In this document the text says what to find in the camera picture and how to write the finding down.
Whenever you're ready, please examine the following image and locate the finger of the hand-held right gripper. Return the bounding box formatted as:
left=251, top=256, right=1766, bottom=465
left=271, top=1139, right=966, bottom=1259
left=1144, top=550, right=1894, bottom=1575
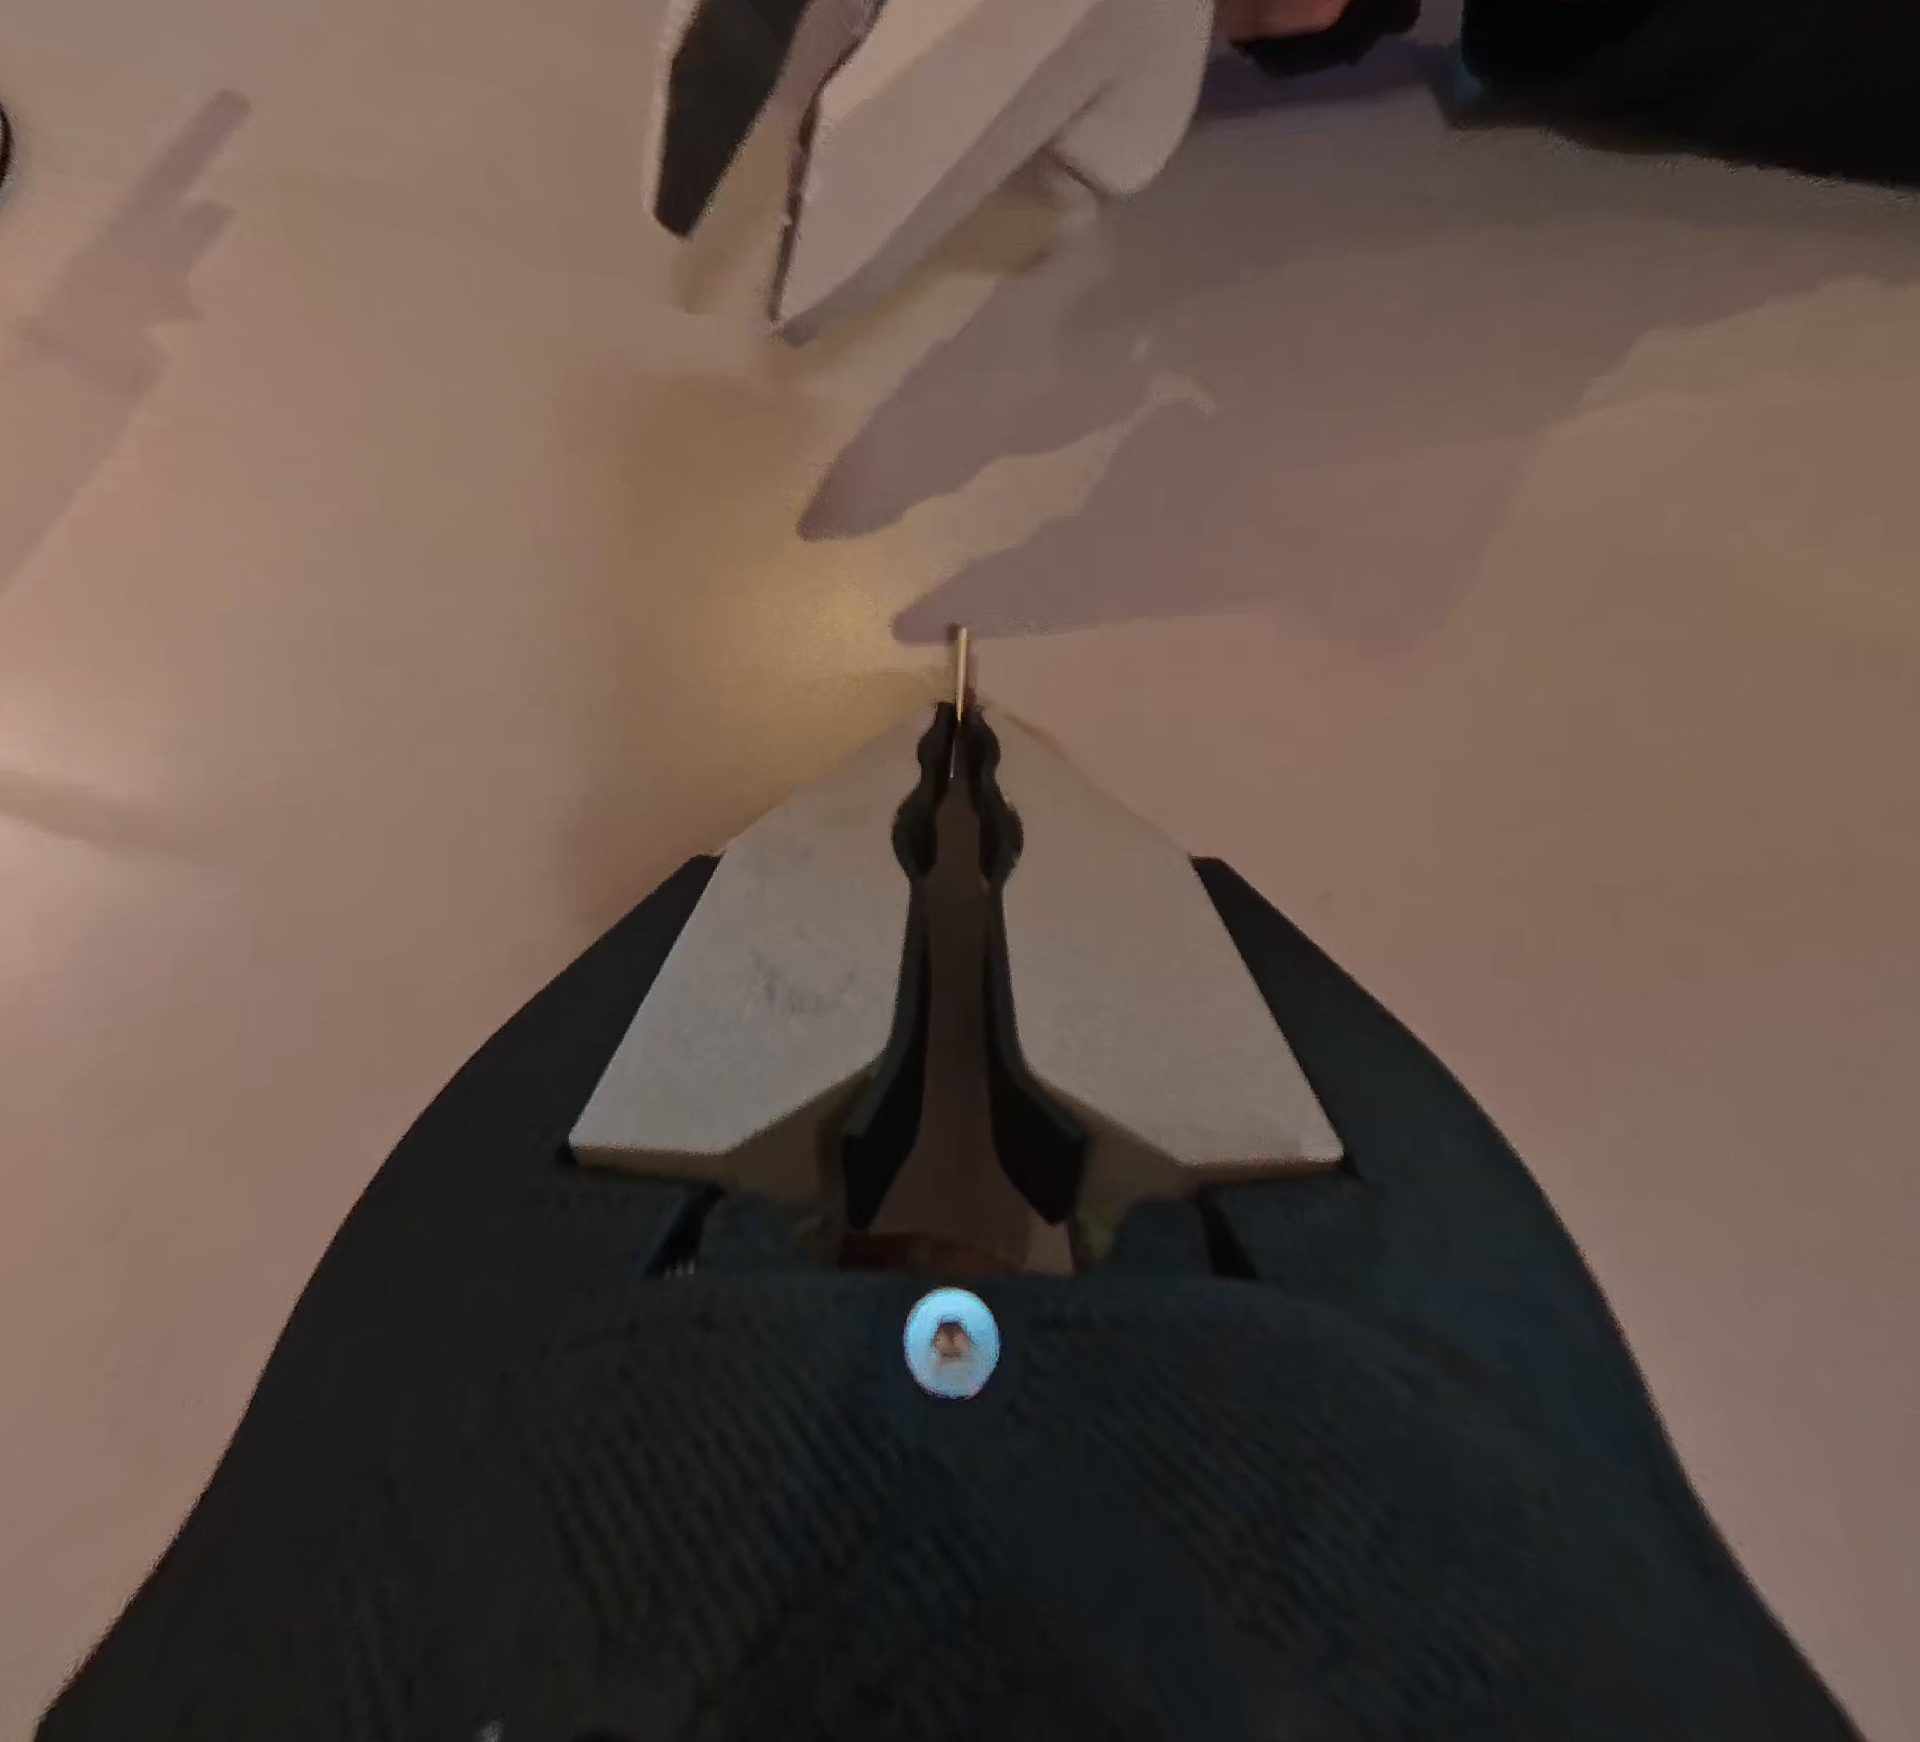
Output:
left=768, top=0, right=1215, bottom=349
left=654, top=0, right=993, bottom=243

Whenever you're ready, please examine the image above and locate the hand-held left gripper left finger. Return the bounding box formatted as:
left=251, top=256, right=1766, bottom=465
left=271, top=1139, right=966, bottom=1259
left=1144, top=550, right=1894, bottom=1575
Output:
left=566, top=706, right=953, bottom=1229

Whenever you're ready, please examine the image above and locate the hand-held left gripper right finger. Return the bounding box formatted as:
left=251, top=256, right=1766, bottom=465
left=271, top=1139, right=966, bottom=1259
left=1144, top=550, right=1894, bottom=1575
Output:
left=958, top=706, right=1346, bottom=1270

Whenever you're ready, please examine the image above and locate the person's right forearm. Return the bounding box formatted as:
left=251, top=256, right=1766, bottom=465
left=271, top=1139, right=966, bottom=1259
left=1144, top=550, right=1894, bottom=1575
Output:
left=1456, top=0, right=1920, bottom=186

